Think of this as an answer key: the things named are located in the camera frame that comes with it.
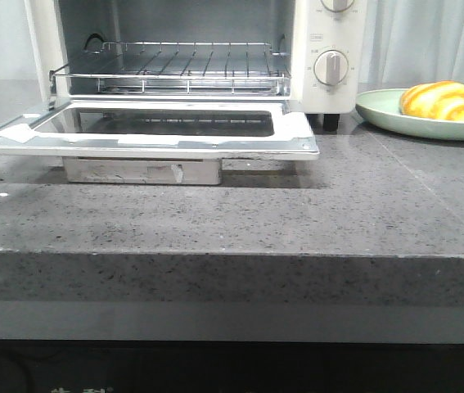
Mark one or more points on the oven glass door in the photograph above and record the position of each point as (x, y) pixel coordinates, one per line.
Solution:
(129, 140)

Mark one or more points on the yellow striped bread roll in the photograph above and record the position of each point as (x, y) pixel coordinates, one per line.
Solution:
(443, 100)

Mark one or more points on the lower oven control knob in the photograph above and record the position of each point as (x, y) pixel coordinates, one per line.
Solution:
(331, 67)

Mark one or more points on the oven control knob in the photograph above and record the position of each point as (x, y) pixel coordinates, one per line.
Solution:
(331, 67)
(337, 5)

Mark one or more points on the white Toshiba toaster oven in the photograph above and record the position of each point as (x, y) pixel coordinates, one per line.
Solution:
(305, 29)

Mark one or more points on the upper oven control knob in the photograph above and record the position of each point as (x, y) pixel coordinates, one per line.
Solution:
(337, 5)

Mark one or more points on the light green plate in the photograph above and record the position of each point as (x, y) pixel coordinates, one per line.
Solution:
(381, 108)

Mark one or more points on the white curtain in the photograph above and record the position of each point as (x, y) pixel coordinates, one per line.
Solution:
(404, 42)

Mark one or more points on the metal oven wire rack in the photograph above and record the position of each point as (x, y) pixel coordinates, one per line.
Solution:
(175, 68)

